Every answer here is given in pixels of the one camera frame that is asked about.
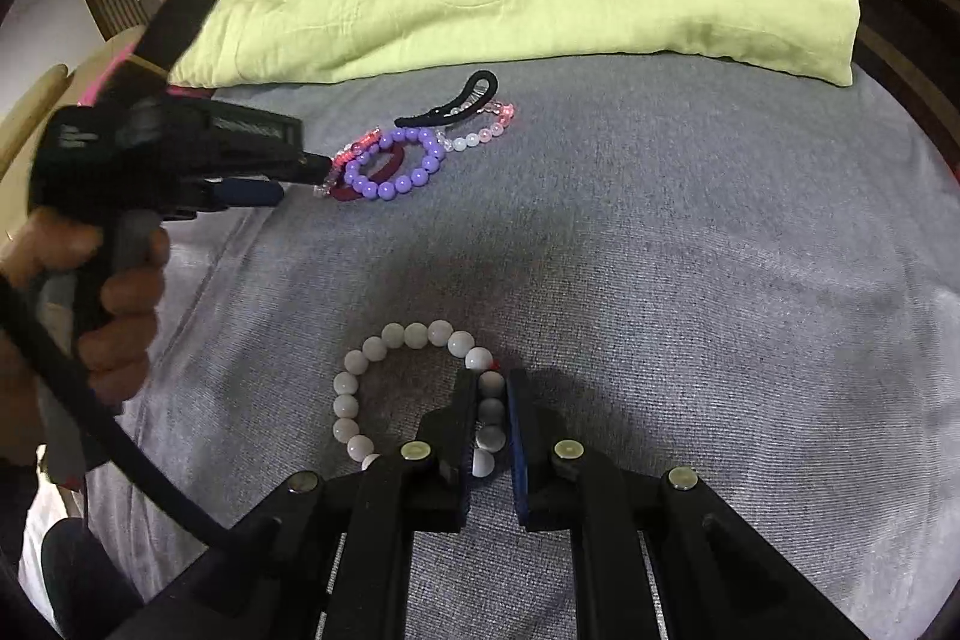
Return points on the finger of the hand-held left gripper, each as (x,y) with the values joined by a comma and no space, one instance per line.
(300,166)
(247,191)

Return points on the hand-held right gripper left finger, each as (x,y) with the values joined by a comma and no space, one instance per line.
(468,411)

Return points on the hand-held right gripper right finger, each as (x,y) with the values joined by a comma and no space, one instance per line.
(517,445)

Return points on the person's left hand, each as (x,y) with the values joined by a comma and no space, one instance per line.
(124,340)

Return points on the magenta pillow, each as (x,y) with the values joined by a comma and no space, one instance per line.
(101,85)

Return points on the cream leather sofa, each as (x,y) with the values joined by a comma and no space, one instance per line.
(30,108)

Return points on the black hair clip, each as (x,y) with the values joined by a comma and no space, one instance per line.
(480,85)

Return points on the grey blanket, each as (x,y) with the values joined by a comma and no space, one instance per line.
(637,235)

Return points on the dark wooden furniture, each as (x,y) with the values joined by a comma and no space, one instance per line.
(900,33)

